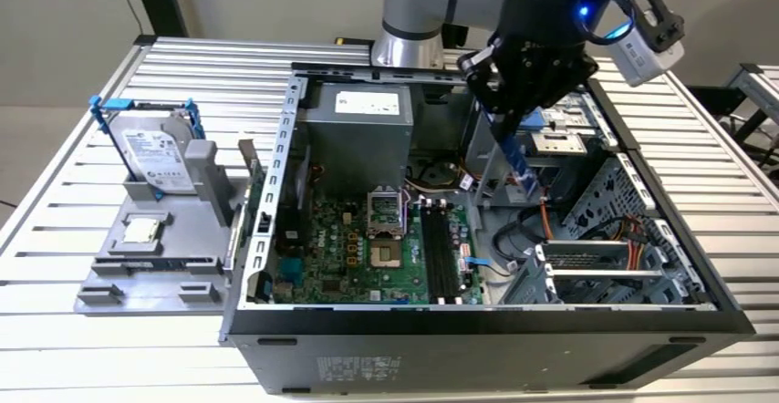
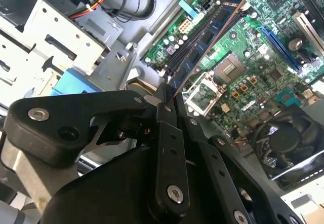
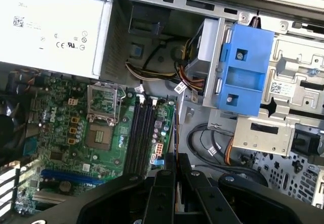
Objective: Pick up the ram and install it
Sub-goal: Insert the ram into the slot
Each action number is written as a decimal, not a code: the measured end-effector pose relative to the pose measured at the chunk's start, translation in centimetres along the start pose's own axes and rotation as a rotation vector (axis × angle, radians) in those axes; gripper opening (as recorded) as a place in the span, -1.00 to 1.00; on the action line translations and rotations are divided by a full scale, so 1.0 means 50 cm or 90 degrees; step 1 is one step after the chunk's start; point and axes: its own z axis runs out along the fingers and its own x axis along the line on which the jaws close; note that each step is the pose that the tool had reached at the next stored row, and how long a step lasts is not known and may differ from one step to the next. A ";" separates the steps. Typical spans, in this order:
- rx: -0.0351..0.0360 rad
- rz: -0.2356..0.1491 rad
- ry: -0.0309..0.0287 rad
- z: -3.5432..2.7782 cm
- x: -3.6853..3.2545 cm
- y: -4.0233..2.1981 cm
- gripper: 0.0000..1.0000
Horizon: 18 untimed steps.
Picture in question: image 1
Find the red yellow wire bundle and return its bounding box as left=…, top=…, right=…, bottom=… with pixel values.
left=607, top=214, right=652, bottom=276

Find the CPU socket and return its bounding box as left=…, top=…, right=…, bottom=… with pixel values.
left=368, top=237, right=407, bottom=271

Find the yellow white wire bundle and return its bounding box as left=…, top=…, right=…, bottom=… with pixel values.
left=403, top=160, right=481, bottom=195

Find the graphics card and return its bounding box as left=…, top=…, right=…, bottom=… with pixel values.
left=223, top=137, right=271, bottom=284

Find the blue RAM stick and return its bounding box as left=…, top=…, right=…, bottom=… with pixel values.
left=501, top=129, right=543, bottom=195

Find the orange data wire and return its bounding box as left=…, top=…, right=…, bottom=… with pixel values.
left=537, top=195, right=556, bottom=243

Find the metal table with black legs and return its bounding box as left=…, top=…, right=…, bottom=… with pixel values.
left=687, top=63, right=779, bottom=167

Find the metal socket cover frame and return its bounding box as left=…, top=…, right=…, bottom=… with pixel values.
left=367, top=187, right=408, bottom=236

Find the silver CPU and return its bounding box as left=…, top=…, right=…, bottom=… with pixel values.
left=120, top=218, right=163, bottom=244

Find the grey power supply box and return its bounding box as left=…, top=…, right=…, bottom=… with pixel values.
left=296, top=81, right=415, bottom=194

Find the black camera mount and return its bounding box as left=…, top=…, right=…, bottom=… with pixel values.
left=625, top=0, right=688, bottom=56

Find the silver hard disk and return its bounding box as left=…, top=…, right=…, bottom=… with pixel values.
left=103, top=110, right=205, bottom=197

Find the black looped wire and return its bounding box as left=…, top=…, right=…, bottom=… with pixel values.
left=491, top=218, right=547, bottom=279

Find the black open PC case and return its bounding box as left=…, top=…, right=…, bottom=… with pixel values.
left=216, top=59, right=757, bottom=398

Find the green motherboard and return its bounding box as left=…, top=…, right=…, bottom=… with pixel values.
left=271, top=195, right=492, bottom=307

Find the grey parts rack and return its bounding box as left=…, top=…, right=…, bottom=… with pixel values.
left=72, top=140, right=244, bottom=317

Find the metal disk bay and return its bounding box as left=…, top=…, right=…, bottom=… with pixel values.
left=504, top=238, right=707, bottom=306

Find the black RAM slot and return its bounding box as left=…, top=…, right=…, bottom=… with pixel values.
left=435, top=200, right=456, bottom=305
left=443, top=200, right=465, bottom=305
left=419, top=200, right=440, bottom=305
left=427, top=200, right=449, bottom=305

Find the black frame post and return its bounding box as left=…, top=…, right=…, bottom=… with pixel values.
left=125, top=0, right=189, bottom=39

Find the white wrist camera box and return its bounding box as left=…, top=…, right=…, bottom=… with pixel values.
left=607, top=26, right=688, bottom=88

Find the metal drive cage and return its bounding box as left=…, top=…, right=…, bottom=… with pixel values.
left=467, top=81, right=609, bottom=206

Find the black case fan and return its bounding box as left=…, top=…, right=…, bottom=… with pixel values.
left=276, top=145, right=317, bottom=258

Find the thin wire locking lever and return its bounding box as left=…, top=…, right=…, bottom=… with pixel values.
left=397, top=192, right=412, bottom=236

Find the blue disk carrier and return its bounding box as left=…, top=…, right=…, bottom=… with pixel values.
left=88, top=95, right=208, bottom=202

